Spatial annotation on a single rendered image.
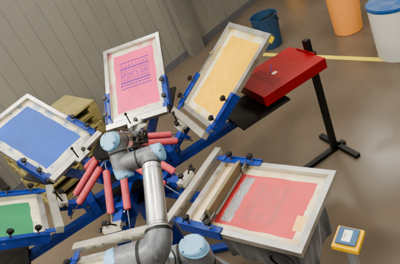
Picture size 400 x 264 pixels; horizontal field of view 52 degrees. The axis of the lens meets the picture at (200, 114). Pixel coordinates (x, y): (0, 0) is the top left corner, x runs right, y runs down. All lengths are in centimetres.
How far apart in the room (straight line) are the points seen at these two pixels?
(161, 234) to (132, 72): 258
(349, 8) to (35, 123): 417
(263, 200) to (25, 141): 214
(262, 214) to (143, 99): 169
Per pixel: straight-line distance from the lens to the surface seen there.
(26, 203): 330
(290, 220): 237
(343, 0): 591
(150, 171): 156
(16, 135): 383
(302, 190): 250
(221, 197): 254
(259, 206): 250
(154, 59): 381
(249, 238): 232
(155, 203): 150
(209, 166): 280
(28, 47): 586
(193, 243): 182
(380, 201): 366
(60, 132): 377
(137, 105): 366
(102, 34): 632
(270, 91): 317
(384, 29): 508
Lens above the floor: 270
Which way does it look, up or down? 30 degrees down
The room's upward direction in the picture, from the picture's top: 25 degrees counter-clockwise
